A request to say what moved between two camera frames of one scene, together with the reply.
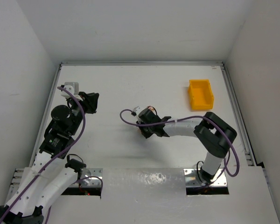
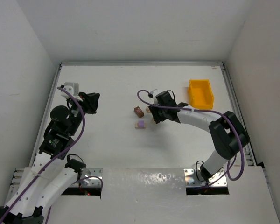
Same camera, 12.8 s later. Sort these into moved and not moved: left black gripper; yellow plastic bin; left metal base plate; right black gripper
Moved: right black gripper
Not moved: left metal base plate; left black gripper; yellow plastic bin
